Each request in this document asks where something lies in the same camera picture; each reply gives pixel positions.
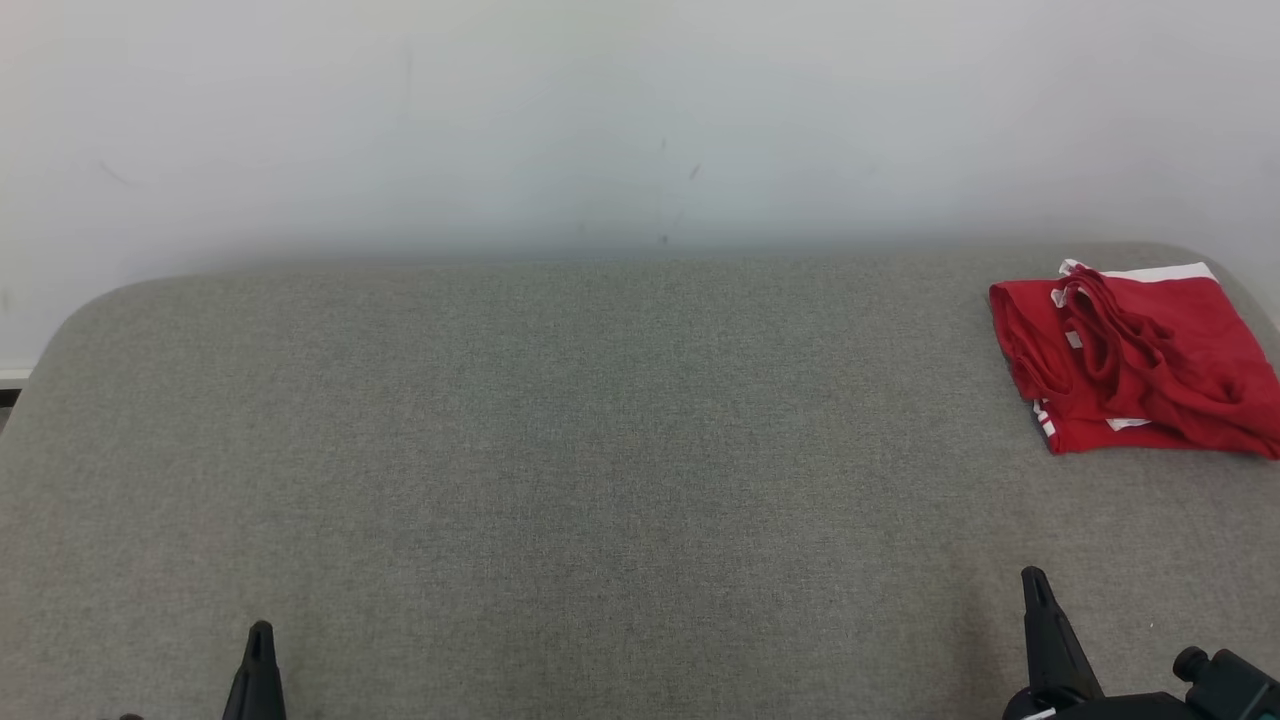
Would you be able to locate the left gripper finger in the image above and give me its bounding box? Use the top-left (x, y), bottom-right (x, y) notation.
top-left (222, 619), bottom-right (289, 720)

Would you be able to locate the red basketball jersey number 23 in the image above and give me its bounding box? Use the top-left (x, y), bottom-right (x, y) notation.
top-left (988, 278), bottom-right (1263, 459)

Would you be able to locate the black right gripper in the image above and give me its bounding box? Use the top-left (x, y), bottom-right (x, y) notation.
top-left (1002, 566), bottom-right (1193, 720)

